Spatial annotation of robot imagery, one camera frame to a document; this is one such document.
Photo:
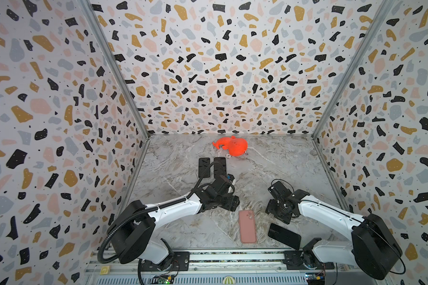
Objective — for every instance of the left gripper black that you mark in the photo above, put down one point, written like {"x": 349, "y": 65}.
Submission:
{"x": 232, "y": 203}

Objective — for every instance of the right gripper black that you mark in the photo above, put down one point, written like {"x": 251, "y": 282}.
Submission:
{"x": 277, "y": 208}

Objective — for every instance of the black phone case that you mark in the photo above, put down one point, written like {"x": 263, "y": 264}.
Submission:
{"x": 220, "y": 167}

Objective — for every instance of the black smartphone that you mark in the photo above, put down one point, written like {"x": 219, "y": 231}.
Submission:
{"x": 282, "y": 235}
{"x": 204, "y": 168}

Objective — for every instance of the pink phone case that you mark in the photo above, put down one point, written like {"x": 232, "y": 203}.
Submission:
{"x": 247, "y": 226}

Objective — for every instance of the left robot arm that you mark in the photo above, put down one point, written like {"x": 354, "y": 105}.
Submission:
{"x": 130, "y": 236}

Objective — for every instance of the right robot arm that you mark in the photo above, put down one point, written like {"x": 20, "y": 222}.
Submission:
{"x": 369, "y": 244}

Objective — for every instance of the red plush whale toy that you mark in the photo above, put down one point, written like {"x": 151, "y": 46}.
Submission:
{"x": 236, "y": 146}

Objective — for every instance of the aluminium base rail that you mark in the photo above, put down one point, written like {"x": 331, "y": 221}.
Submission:
{"x": 227, "y": 267}

